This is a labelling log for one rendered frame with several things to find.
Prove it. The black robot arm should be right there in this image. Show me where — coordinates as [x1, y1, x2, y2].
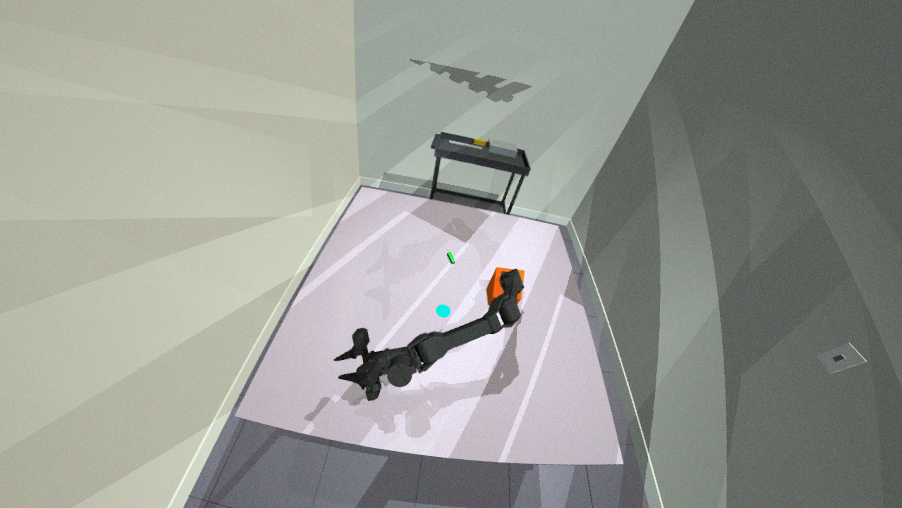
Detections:
[356, 269, 525, 392]

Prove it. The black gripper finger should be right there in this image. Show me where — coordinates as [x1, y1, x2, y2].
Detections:
[333, 345, 357, 361]
[338, 372, 365, 390]

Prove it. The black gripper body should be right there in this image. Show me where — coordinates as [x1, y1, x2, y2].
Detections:
[352, 328, 392, 401]

